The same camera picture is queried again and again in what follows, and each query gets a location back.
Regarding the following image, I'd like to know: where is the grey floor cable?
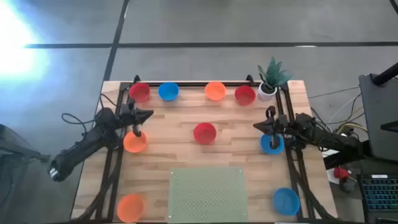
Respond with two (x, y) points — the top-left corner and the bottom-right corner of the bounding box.
(307, 86), (361, 100)

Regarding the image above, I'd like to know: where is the black aluminium table frame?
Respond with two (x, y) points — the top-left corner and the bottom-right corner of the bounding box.
(74, 79), (338, 224)

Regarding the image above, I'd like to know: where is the black diagonal pole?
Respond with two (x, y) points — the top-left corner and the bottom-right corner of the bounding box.
(371, 62), (398, 86)

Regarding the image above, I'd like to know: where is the dark grey side table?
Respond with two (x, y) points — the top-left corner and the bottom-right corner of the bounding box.
(358, 73), (398, 162)

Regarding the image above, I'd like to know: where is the blue plastic mini bowl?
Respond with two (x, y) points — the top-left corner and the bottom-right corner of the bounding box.
(272, 187), (301, 217)
(157, 82), (180, 102)
(259, 133), (285, 156)

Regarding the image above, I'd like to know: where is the orange plastic mini bowl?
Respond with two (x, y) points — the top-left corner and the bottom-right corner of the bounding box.
(116, 194), (146, 223)
(204, 81), (227, 102)
(123, 130), (148, 154)

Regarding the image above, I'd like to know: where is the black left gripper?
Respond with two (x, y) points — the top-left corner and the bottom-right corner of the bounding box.
(118, 99), (154, 127)

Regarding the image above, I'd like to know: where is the small red object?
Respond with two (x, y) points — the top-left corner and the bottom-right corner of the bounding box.
(333, 167), (351, 180)

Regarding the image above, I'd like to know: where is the red plastic mini bowl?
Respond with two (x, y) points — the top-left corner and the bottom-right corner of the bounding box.
(193, 122), (218, 146)
(128, 82), (152, 103)
(234, 85), (257, 106)

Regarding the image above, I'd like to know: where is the laptop keyboard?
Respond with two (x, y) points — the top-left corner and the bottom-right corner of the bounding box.
(356, 173), (398, 224)

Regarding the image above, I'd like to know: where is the black stand bar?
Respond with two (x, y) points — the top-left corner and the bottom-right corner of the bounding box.
(323, 154), (371, 170)

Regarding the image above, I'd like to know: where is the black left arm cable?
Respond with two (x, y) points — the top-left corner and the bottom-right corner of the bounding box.
(61, 112), (97, 136)

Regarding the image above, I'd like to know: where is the yellow cable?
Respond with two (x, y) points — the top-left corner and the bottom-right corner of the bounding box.
(335, 123), (366, 135)

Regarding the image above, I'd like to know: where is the green plant in white pot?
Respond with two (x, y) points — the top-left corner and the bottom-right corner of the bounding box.
(256, 55), (294, 102)

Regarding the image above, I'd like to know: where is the white paper sheet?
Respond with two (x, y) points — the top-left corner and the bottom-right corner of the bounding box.
(326, 167), (352, 185)

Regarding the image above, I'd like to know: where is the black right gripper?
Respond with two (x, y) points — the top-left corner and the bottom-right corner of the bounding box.
(252, 114), (292, 138)

